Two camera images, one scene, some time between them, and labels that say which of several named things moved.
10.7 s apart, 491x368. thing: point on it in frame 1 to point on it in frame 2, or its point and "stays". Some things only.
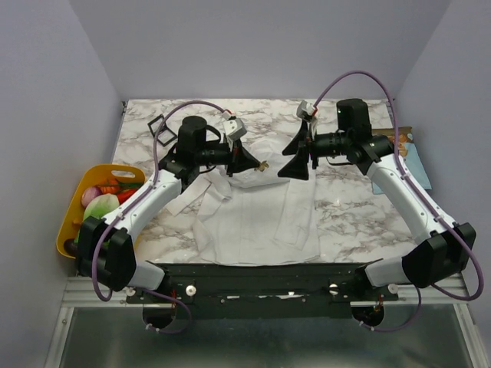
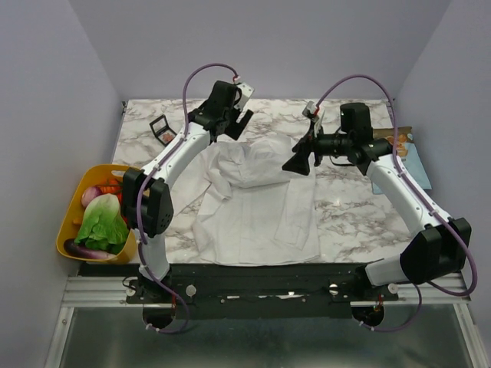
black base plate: x=265 y=290 stays
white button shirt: x=254 y=218 stays
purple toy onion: x=88 y=194 stays
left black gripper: x=242 y=159 to x=235 y=129
